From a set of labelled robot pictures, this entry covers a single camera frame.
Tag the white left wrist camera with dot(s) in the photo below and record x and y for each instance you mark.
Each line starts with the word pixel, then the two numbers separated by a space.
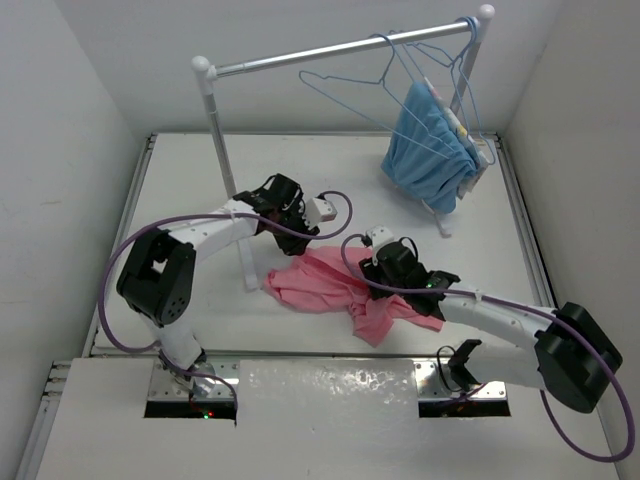
pixel 317 211

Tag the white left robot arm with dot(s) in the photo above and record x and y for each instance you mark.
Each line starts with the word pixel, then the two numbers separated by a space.
pixel 157 278

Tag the light blue wire hanger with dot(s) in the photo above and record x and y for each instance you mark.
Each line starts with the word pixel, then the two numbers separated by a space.
pixel 390 95

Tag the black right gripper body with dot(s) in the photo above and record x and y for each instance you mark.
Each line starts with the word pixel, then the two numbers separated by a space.
pixel 375 273

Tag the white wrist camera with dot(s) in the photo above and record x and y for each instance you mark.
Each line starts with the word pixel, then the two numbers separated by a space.
pixel 317 211
pixel 378 237

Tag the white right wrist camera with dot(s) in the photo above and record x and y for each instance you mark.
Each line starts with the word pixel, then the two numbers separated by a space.
pixel 378 237

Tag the blue t shirt on hanger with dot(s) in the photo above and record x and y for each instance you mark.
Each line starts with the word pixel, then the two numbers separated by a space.
pixel 425 158

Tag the blue hanger at rack end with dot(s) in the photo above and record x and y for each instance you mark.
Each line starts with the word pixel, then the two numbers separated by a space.
pixel 464 62

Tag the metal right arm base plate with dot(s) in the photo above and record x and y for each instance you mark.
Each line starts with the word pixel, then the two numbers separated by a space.
pixel 431 388

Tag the white foreground cover board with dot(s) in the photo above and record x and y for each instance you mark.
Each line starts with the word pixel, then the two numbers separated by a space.
pixel 299 419

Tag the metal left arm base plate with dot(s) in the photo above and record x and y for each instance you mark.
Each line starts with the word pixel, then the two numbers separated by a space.
pixel 165 386

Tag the pink t shirt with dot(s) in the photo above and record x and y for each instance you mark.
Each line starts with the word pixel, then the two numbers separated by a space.
pixel 319 282

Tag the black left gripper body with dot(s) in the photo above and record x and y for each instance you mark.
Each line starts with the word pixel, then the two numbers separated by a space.
pixel 286 240

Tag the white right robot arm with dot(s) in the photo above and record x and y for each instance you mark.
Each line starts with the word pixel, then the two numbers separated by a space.
pixel 563 352

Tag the patterned white garment on hanger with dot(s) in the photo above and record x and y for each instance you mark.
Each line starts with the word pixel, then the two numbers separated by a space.
pixel 465 139

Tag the white clothes rack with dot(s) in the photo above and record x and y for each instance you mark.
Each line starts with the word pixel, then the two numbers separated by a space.
pixel 416 40

